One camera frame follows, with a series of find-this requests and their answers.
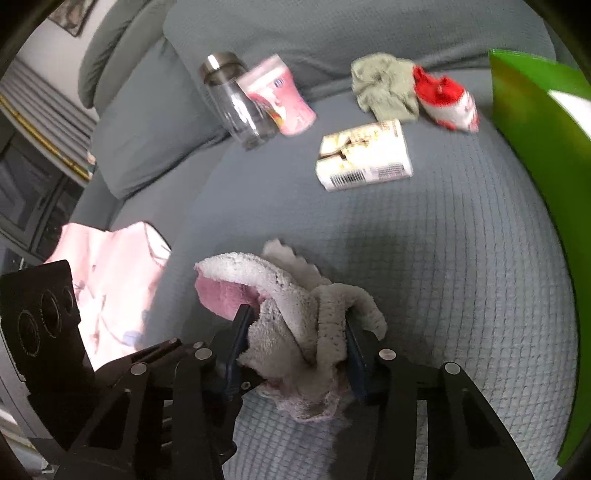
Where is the framed wall picture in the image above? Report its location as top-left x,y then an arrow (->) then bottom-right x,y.
49,0 -> 96,37

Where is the clear glass jar metal lid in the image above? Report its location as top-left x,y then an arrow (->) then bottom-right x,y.
199,52 -> 279,150

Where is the tissue pack with burger print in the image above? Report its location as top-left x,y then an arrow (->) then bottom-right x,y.
315,120 -> 414,192

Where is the green storage box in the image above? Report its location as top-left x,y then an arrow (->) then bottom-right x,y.
489,49 -> 590,466

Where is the white and pink fuzzy cloth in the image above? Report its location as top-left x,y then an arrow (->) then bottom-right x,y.
194,239 -> 388,423

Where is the pink plastic cup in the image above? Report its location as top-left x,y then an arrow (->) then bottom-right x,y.
238,55 -> 317,136

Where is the dark tv cabinet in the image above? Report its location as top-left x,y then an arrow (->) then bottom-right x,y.
0,117 -> 83,274

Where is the red and white sock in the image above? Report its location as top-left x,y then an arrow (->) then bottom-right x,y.
413,66 -> 480,133

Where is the pink plastic bag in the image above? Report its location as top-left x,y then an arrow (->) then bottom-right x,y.
49,222 -> 170,370

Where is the pale green knitted cloth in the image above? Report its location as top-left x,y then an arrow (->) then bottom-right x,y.
351,53 -> 420,122

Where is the grey sofa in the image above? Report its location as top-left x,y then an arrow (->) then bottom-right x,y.
68,0 -> 581,480

